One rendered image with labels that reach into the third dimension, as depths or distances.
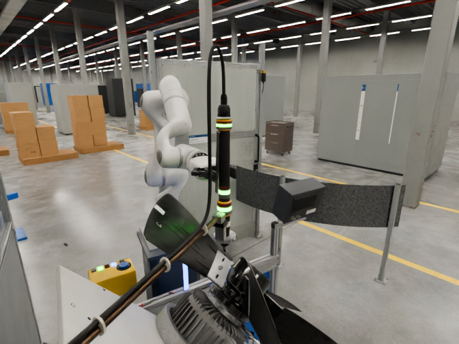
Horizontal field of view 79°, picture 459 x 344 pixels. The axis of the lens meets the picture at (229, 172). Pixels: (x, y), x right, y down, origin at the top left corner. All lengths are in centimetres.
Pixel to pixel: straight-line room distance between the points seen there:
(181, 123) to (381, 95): 601
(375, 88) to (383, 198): 434
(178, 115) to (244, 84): 196
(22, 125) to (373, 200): 748
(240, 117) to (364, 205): 145
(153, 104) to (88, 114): 761
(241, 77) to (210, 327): 251
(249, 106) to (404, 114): 424
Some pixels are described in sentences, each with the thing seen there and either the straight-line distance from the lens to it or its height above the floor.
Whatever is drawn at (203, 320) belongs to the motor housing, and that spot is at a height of 117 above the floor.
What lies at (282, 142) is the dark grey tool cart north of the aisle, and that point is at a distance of 765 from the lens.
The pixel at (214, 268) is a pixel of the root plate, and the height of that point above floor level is 126.
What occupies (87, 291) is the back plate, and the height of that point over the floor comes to 131.
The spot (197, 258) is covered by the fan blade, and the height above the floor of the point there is 131.
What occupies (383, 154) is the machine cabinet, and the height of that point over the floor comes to 40.
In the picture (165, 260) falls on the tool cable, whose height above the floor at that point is 141.
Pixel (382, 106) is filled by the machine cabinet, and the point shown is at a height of 140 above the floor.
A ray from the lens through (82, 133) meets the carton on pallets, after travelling 892.
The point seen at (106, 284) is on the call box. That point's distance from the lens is 120.
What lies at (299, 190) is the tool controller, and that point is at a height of 123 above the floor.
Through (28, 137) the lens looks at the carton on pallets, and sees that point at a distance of 825.
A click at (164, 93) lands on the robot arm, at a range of 118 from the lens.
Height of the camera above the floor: 174
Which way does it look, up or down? 16 degrees down
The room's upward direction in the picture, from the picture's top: straight up
